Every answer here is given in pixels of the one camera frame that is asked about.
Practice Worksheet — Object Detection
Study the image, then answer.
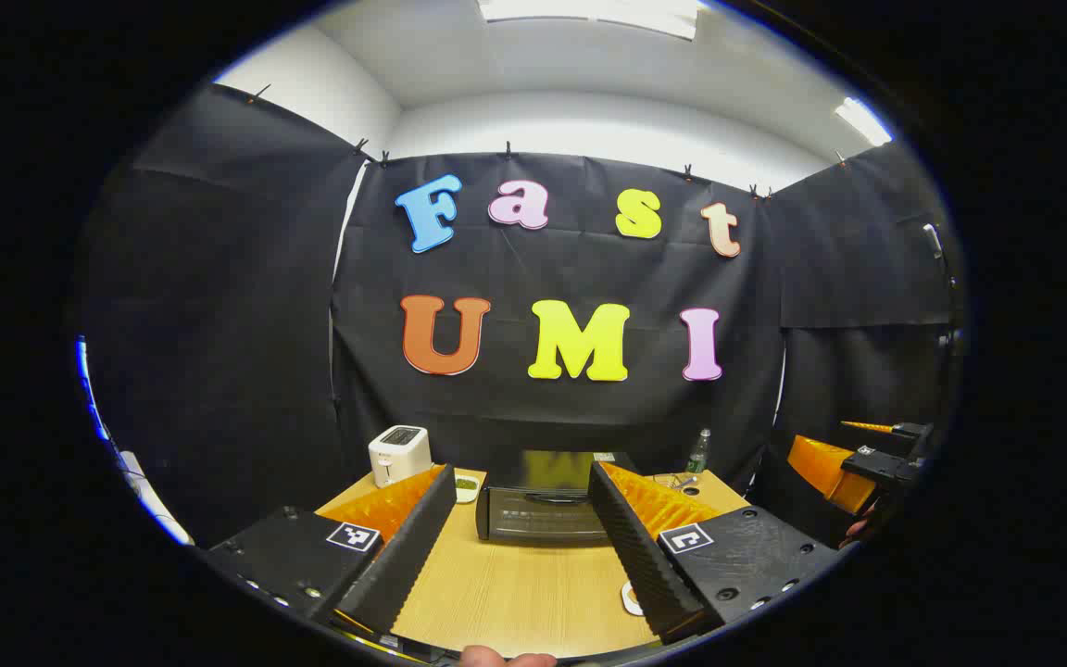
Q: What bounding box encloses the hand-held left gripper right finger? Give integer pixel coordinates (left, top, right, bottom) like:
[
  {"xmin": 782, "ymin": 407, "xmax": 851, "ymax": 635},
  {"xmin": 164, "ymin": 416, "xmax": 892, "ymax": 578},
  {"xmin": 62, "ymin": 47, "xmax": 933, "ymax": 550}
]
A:
[{"xmin": 587, "ymin": 460, "xmax": 842, "ymax": 647}]

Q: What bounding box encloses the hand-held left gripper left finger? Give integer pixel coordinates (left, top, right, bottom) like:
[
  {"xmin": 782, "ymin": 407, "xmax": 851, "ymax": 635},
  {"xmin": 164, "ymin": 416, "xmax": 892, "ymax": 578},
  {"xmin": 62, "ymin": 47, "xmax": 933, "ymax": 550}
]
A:
[{"xmin": 203, "ymin": 463, "xmax": 458, "ymax": 640}]

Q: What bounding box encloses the black electric oven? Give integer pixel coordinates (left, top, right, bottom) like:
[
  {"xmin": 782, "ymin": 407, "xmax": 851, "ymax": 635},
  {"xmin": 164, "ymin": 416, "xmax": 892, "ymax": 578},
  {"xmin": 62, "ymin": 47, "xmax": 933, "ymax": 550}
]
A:
[{"xmin": 475, "ymin": 450, "xmax": 638, "ymax": 545}]

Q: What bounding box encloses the white toaster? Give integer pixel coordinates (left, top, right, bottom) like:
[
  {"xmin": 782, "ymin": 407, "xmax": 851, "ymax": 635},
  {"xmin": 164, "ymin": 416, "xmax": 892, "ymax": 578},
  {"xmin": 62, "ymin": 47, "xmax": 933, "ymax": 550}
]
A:
[{"xmin": 368, "ymin": 425, "xmax": 433, "ymax": 489}]

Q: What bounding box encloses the narrow ceiling light panel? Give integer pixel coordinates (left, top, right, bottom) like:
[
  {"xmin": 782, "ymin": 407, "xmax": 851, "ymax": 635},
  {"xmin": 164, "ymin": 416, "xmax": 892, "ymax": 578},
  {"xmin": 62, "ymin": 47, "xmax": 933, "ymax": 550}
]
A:
[{"xmin": 833, "ymin": 96, "xmax": 894, "ymax": 147}]

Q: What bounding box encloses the wide ceiling light panel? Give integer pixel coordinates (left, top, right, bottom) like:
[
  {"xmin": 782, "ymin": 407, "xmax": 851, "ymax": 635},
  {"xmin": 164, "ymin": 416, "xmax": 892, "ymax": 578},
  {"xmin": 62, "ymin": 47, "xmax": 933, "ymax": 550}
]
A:
[{"xmin": 476, "ymin": 0, "xmax": 710, "ymax": 41}]

